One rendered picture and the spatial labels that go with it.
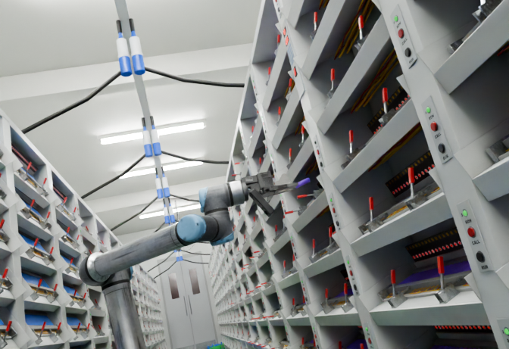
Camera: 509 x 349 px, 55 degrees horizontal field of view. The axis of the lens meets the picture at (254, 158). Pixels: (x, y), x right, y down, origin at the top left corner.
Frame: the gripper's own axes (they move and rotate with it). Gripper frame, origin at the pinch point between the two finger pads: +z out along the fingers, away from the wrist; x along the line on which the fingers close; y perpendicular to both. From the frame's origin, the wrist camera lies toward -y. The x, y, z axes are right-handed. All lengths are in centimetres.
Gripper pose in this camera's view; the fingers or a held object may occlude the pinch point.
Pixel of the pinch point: (295, 186)
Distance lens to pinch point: 190.1
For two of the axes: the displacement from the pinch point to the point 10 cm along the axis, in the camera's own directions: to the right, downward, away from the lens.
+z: 9.7, -1.8, 1.6
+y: -2.2, -9.3, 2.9
